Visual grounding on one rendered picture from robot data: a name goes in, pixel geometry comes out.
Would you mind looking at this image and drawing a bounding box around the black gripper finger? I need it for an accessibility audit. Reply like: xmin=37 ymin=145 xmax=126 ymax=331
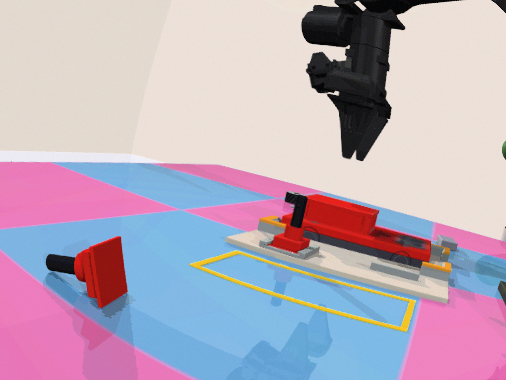
xmin=355 ymin=115 xmax=388 ymax=161
xmin=327 ymin=94 xmax=377 ymax=159

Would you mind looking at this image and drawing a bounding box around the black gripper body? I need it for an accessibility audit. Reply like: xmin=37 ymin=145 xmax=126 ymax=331
xmin=324 ymin=43 xmax=392 ymax=119

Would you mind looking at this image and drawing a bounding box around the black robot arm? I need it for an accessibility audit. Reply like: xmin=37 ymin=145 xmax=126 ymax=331
xmin=301 ymin=0 xmax=461 ymax=93

